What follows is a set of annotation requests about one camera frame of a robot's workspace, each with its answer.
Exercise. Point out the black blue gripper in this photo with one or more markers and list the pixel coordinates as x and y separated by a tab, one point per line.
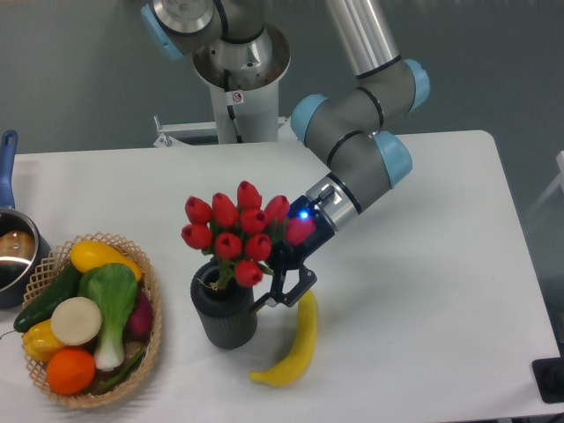
306	231

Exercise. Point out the red tulip bouquet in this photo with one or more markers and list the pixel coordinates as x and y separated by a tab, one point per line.
239	234

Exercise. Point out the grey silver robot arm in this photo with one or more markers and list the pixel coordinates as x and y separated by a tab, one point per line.
242	58

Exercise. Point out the dark grey ribbed vase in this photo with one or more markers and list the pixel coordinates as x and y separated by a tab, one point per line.
224	313

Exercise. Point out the yellow toy banana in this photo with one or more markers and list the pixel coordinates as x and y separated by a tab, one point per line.
296	362

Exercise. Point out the purple toy radish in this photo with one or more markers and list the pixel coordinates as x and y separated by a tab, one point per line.
140	321

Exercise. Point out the green toy bok choy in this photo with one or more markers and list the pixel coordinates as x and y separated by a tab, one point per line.
113	288

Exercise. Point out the yellow toy squash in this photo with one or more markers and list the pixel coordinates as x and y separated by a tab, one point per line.
88	255

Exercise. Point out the green toy bean pod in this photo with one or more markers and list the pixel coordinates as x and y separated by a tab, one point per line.
128	368

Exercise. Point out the cream round toy slice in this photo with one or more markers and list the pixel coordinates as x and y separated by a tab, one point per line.
76	321

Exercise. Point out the green toy cucumber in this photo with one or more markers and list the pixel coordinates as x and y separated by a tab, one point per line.
64	287

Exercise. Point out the woven wicker basket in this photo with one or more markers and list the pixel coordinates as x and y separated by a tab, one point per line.
141	340

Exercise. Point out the orange toy fruit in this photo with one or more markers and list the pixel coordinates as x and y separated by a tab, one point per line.
70	371

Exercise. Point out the yellow toy bell pepper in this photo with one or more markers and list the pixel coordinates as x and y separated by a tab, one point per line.
40	342

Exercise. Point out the black device at edge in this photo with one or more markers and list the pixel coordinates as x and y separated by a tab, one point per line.
549	378

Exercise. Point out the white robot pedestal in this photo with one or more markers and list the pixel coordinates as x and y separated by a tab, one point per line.
239	117

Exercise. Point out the blue handled saucepan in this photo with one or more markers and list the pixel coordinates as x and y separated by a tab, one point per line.
22	246

